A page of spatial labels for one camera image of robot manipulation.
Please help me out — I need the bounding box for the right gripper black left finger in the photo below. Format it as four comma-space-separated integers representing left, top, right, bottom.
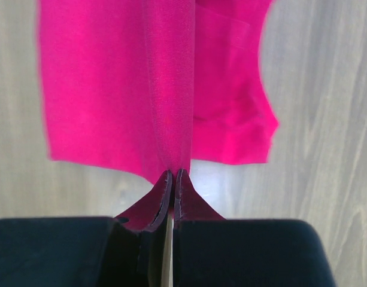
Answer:
0, 172, 173, 286

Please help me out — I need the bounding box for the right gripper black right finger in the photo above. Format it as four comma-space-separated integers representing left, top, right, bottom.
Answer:
172, 170, 335, 286

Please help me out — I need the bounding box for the pink t shirt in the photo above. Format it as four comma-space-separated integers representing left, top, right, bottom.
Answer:
36, 0, 280, 186

